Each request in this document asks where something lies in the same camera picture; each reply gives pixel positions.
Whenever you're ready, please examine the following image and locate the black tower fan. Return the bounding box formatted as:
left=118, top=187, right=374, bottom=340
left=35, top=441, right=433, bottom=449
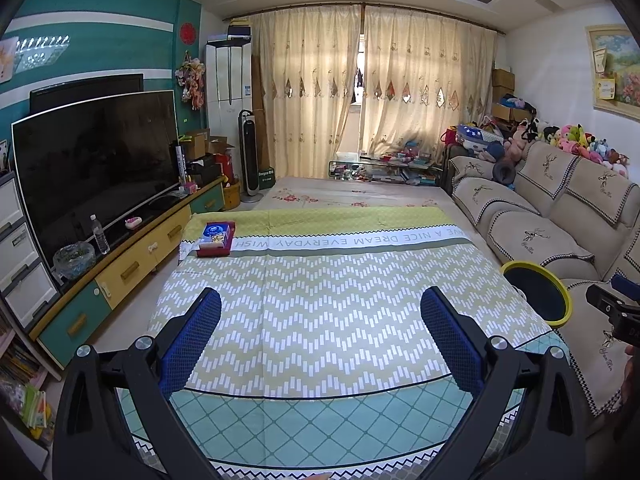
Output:
left=238, top=109, right=263, bottom=196

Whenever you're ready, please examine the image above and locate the beige sofa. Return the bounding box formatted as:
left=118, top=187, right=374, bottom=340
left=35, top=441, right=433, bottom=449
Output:
left=445, top=140, right=640, bottom=418

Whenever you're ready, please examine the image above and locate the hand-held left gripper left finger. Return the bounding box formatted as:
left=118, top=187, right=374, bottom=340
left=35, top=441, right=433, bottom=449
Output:
left=52, top=287, right=222, bottom=480

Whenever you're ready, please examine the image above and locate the dark flat box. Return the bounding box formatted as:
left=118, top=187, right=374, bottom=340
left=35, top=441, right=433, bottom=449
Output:
left=226, top=16, right=253, bottom=41

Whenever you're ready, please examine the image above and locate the zigzag patterned tablecloth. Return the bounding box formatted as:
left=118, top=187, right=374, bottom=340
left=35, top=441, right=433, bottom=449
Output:
left=107, top=206, right=571, bottom=480

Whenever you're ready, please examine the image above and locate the clear water bottle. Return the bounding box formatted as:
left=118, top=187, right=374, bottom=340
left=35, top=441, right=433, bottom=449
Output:
left=90, top=215, right=111, bottom=256

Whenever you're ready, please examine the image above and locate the large black television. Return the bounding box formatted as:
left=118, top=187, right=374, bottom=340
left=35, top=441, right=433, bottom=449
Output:
left=11, top=90, right=182, bottom=273

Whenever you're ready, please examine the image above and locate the curtain rod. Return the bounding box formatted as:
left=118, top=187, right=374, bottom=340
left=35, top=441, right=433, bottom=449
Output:
left=222, top=2, right=506, bottom=36

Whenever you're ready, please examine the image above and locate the red tissue tray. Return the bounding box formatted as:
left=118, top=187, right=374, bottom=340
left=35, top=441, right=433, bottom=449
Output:
left=196, top=221, right=236, bottom=258

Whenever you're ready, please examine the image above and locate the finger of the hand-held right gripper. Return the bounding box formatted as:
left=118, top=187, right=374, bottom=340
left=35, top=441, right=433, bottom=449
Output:
left=613, top=273, right=640, bottom=303
left=586, top=284, right=640, bottom=321

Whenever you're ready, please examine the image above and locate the row of plush toys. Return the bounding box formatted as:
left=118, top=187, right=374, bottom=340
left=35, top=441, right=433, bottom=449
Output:
left=505, top=119, right=632, bottom=178

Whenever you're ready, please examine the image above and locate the white standing air conditioner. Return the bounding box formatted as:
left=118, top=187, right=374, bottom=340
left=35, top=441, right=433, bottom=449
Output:
left=205, top=39, right=253, bottom=196

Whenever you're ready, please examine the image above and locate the white plastic drawer unit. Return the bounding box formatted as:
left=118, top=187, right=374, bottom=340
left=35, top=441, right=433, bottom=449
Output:
left=0, top=170, right=63, bottom=333

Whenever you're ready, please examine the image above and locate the person's right hand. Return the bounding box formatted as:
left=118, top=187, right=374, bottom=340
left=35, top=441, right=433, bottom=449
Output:
left=622, top=357, right=640, bottom=408

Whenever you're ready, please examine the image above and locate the open cardboard box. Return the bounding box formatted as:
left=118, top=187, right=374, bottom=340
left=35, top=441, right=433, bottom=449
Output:
left=206, top=136, right=236, bottom=157
left=180, top=129, right=211, bottom=160

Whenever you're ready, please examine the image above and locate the tall black lettered box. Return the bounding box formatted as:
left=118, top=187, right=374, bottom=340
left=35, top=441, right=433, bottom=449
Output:
left=171, top=141, right=189, bottom=185

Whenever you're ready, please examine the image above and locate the floral cream sheet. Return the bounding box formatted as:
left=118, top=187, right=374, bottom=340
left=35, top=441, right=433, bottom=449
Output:
left=262, top=176, right=453, bottom=211

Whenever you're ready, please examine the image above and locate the blue star-print bag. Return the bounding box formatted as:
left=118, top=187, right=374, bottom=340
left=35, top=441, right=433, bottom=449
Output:
left=456, top=124, right=496, bottom=150

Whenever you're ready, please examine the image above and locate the glass coffee table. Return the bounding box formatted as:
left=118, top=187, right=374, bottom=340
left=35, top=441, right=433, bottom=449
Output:
left=327, top=152, right=446, bottom=186

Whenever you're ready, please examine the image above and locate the framed landscape picture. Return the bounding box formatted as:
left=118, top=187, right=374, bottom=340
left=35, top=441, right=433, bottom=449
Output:
left=585, top=24, right=640, bottom=122

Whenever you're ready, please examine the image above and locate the pink wall picture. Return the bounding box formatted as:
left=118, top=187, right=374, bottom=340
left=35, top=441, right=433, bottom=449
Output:
left=0, top=37, right=16, bottom=83

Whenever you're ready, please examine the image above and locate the blue tissue pack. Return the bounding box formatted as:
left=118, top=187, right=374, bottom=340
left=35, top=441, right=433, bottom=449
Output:
left=200, top=223, right=231, bottom=249

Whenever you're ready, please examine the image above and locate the cream embroidered curtain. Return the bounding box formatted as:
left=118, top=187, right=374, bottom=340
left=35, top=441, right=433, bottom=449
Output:
left=360, top=5, right=498, bottom=158
left=249, top=6, right=363, bottom=181

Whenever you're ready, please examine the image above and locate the yellow and teal cabinet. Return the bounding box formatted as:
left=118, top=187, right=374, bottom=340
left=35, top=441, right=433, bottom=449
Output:
left=27, top=175, right=226, bottom=371

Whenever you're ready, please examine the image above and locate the dark neck pillow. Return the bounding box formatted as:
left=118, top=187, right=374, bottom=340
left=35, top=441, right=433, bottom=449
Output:
left=492, top=160, right=517, bottom=185

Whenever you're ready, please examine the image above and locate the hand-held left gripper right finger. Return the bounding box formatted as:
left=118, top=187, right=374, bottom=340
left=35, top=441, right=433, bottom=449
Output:
left=420, top=287, right=588, bottom=480

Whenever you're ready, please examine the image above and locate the hanging flower decoration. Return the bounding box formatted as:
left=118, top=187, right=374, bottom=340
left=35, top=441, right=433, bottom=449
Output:
left=175, top=52, right=207, bottom=111

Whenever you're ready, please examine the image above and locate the pile of children's books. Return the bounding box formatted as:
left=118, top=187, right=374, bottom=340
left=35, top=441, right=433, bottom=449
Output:
left=0, top=330, right=58, bottom=446

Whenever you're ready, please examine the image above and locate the red canister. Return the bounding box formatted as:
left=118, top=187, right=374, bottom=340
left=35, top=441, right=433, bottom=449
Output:
left=216, top=152, right=236, bottom=183

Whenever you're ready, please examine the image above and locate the yellow rimmed bin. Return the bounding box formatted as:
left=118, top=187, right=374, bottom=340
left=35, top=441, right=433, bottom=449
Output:
left=500, top=260, right=572, bottom=331

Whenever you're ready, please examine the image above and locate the pile of books and toys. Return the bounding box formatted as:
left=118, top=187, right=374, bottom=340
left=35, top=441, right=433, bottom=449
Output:
left=367, top=137, right=443, bottom=183

